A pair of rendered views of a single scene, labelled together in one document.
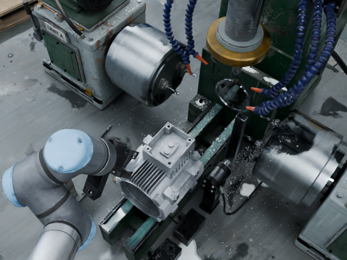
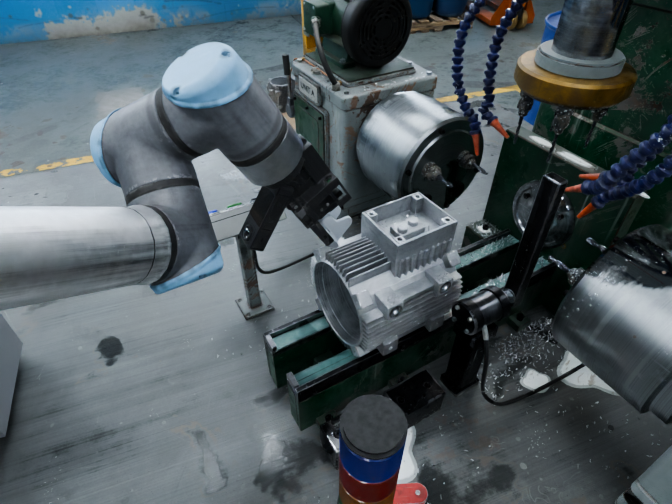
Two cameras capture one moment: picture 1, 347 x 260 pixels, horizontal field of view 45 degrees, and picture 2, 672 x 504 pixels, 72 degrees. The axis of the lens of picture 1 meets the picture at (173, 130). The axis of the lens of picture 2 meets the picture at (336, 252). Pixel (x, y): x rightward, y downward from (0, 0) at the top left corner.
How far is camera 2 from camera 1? 0.58 m
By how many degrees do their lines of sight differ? 22
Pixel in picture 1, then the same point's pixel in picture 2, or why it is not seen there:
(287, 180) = (629, 340)
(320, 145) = not seen: outside the picture
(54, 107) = not seen: hidden behind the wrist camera
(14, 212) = (170, 301)
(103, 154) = (271, 123)
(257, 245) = (535, 480)
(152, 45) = (429, 110)
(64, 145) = (199, 59)
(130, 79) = (384, 153)
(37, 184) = (138, 131)
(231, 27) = (567, 28)
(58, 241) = (113, 214)
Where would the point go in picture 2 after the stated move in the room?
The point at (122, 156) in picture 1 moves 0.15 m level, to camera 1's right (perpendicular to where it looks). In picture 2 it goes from (317, 184) to (418, 210)
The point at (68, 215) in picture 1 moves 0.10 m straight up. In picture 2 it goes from (173, 210) to (150, 130)
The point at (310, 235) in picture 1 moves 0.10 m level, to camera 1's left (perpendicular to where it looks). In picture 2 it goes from (659, 488) to (584, 459)
